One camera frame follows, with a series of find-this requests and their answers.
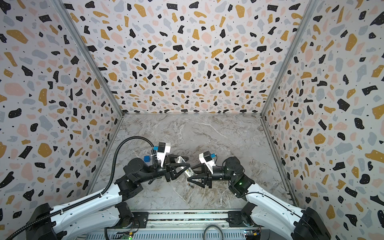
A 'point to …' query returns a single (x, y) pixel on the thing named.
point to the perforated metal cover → (202, 235)
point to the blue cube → (147, 159)
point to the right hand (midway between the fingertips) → (188, 175)
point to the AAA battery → (191, 185)
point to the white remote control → (180, 160)
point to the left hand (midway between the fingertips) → (187, 162)
